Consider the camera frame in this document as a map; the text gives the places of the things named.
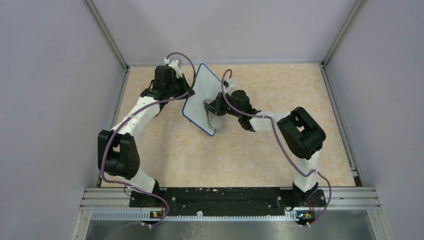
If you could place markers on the grey transparent eraser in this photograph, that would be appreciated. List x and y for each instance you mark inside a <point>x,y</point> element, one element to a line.
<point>215,121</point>

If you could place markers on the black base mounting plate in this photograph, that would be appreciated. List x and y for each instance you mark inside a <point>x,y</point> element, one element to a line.
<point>227,201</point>

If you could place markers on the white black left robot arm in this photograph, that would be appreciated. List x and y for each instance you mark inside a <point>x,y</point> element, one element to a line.
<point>118,154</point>

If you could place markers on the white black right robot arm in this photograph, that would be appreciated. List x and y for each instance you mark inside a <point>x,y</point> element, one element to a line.
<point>302,134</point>

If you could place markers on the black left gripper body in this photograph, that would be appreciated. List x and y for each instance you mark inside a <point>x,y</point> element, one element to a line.
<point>179,86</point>

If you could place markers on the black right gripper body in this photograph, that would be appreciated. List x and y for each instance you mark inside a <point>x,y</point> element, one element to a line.
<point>227,110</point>

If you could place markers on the white cable duct strip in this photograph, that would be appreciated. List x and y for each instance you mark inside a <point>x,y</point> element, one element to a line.
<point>147,216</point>

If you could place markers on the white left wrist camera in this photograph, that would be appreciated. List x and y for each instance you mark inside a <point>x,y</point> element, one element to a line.
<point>176,65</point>

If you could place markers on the blue framed whiteboard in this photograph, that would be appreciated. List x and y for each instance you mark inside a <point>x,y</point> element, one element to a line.
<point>207,87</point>

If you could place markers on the aluminium front rail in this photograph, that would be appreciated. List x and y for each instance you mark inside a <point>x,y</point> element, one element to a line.
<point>342,198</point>

